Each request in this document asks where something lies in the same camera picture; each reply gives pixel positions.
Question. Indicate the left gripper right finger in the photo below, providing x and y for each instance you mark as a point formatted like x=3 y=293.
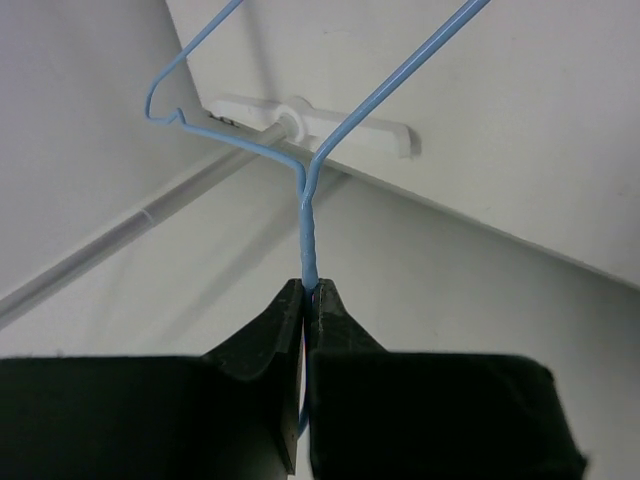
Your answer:
x=378 y=414

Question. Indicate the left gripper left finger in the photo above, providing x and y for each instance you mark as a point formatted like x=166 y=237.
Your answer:
x=230 y=413

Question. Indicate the light blue wire hanger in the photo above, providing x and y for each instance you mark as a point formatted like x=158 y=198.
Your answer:
x=307 y=177

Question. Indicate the white garment rack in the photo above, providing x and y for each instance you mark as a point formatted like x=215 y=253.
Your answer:
x=295 y=120

